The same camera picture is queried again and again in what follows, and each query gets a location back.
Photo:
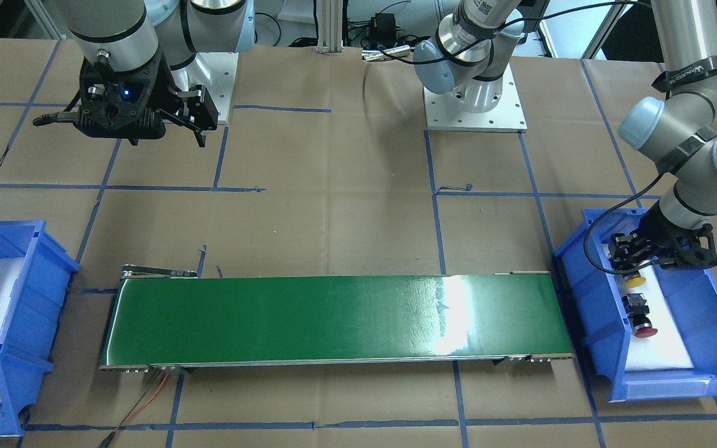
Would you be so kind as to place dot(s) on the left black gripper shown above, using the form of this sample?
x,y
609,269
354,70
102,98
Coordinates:
x,y
656,234

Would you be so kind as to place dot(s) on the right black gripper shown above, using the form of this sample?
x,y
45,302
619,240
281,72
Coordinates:
x,y
167,88

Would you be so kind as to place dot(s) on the yellow push button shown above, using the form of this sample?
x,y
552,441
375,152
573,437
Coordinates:
x,y
633,280

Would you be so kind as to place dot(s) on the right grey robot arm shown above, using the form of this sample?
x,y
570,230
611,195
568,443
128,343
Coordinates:
x,y
128,33

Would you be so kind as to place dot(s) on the blue bin with buttons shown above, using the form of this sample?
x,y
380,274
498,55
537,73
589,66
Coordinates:
x,y
691,296

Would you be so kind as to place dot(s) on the red push button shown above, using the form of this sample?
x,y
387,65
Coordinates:
x,y
637,310

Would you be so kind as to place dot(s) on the green conveyor belt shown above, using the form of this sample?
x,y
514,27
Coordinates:
x,y
165,322

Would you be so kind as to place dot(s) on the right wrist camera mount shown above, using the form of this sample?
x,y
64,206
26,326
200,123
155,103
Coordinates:
x,y
94,110

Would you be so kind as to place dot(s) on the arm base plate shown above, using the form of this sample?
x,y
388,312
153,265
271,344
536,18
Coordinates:
x,y
217,72
488,107

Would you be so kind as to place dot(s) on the aluminium frame post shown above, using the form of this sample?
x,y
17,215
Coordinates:
x,y
329,23

